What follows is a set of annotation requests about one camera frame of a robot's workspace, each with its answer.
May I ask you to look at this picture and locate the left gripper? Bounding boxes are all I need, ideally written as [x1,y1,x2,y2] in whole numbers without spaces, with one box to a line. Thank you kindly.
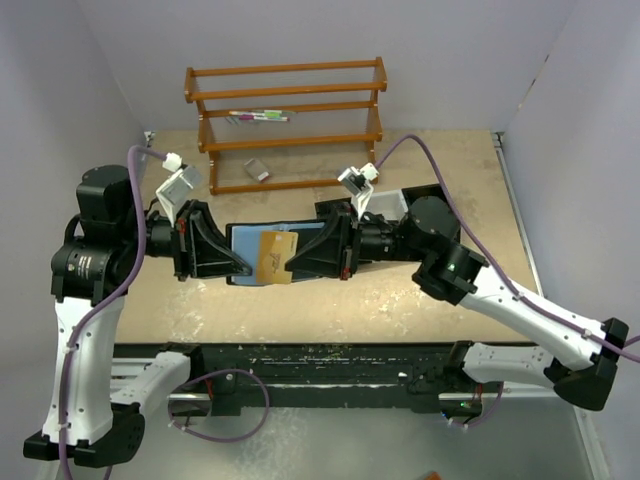
[119,197,252,281]

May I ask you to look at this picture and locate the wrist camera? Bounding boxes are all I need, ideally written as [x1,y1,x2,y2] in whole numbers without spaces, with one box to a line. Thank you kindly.
[155,153,203,226]
[337,163,379,219]

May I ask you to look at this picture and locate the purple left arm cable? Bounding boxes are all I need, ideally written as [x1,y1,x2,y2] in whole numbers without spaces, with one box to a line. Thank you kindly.
[55,145,176,480]

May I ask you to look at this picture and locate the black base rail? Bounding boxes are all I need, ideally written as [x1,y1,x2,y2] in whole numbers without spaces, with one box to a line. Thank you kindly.
[112,340,506,419]

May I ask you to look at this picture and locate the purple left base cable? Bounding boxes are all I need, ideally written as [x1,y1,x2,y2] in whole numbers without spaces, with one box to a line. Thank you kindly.
[167,367,270,442]

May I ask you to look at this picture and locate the small grey box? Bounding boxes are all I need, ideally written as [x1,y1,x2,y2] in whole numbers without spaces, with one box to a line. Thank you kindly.
[244,158,271,183]

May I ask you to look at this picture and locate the coloured pens on rack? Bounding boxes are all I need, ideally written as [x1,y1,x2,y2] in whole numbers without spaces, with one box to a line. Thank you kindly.
[226,110,294,125]

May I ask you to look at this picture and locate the black left bin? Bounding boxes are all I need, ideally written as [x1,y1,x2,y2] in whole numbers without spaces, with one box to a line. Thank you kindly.
[314,198,351,223]

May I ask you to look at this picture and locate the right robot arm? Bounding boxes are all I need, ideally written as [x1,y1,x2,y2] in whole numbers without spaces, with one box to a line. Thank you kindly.
[286,196,629,411]

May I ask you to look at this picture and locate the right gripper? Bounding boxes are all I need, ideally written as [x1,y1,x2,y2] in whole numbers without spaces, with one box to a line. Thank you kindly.
[286,200,428,279]

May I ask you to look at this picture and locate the black right bin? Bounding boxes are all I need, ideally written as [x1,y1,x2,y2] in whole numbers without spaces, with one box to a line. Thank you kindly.
[401,183,448,207]

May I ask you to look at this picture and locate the wooden three-tier rack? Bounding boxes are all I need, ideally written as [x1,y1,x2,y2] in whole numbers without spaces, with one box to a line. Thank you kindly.
[183,56,389,194]

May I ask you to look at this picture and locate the white middle bin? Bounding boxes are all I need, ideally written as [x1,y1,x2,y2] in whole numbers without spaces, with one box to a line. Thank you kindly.
[366,190,409,222]

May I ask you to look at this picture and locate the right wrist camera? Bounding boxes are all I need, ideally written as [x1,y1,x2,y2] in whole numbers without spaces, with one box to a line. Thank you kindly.
[337,163,379,219]

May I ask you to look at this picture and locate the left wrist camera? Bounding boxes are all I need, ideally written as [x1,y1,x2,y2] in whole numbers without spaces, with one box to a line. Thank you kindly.
[155,153,203,226]

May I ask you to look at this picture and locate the black bin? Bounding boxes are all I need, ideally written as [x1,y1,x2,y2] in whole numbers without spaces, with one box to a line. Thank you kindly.
[401,183,448,207]
[314,198,351,223]

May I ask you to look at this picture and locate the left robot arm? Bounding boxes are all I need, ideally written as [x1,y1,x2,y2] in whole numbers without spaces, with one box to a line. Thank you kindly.
[23,165,250,468]

